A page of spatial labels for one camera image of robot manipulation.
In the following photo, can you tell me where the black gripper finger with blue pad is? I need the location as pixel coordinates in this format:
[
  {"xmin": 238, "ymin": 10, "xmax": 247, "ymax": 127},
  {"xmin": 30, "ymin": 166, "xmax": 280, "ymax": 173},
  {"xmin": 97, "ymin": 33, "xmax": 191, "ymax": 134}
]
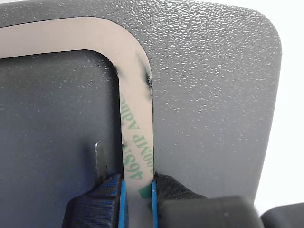
[
  {"xmin": 62, "ymin": 141, "xmax": 130, "ymax": 228},
  {"xmin": 151, "ymin": 173, "xmax": 263, "ymax": 228}
]

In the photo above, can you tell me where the tan rectangular adhesive frame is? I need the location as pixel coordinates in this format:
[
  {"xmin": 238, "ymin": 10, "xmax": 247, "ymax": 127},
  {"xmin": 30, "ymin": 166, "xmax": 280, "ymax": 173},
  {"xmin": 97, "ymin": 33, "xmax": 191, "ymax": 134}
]
[{"xmin": 0, "ymin": 16, "xmax": 155, "ymax": 214}]

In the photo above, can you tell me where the grey textured base plate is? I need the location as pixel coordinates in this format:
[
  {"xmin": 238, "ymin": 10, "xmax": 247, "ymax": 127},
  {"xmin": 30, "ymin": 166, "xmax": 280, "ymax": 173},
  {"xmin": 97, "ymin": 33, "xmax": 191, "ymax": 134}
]
[{"xmin": 0, "ymin": 0, "xmax": 283, "ymax": 228}]

